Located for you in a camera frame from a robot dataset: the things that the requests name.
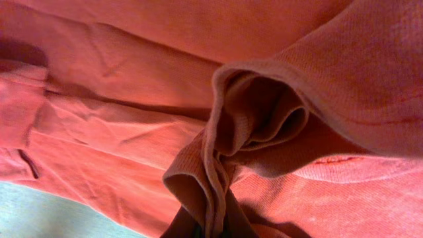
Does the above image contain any orange soccer print t-shirt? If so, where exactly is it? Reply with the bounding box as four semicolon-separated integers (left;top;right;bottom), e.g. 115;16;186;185
1;0;422;237

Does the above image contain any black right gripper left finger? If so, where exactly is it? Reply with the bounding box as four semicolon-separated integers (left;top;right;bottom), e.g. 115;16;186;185
161;207;202;238

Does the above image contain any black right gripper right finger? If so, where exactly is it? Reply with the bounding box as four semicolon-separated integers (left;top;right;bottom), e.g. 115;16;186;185
223;190;258;238

